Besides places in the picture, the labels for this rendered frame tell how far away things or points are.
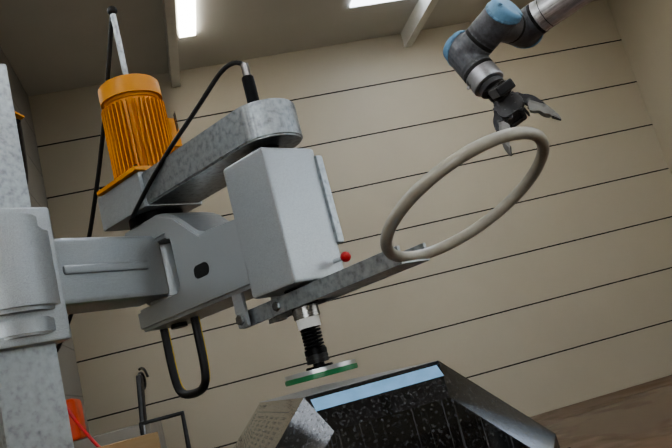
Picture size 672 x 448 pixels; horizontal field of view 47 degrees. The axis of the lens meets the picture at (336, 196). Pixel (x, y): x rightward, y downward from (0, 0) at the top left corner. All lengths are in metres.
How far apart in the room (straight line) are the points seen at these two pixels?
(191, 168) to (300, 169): 0.39
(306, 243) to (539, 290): 5.73
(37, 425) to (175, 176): 0.88
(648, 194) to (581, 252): 1.02
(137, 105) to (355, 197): 4.74
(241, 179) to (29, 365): 0.80
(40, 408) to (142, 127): 1.09
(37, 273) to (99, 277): 0.28
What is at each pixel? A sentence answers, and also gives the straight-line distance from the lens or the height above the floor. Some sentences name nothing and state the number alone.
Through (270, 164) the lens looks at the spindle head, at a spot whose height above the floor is 1.49.
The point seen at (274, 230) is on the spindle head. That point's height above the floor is 1.30.
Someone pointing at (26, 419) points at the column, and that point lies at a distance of 2.38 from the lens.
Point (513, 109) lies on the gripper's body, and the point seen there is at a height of 1.37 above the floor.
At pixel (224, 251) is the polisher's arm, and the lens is 2.46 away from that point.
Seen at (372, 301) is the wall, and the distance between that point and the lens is 7.34.
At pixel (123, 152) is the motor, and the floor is 1.81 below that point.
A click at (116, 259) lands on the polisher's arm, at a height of 1.39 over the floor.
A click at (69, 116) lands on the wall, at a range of 7.69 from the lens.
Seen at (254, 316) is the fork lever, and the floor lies 1.09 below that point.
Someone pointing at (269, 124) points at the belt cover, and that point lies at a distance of 2.34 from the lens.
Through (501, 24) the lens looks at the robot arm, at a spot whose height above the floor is 1.59.
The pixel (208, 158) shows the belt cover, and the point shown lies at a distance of 2.50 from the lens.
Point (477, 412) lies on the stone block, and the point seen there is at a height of 0.70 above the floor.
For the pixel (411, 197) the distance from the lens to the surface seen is 1.74.
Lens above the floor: 0.87
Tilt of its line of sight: 12 degrees up
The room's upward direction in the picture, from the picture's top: 15 degrees counter-clockwise
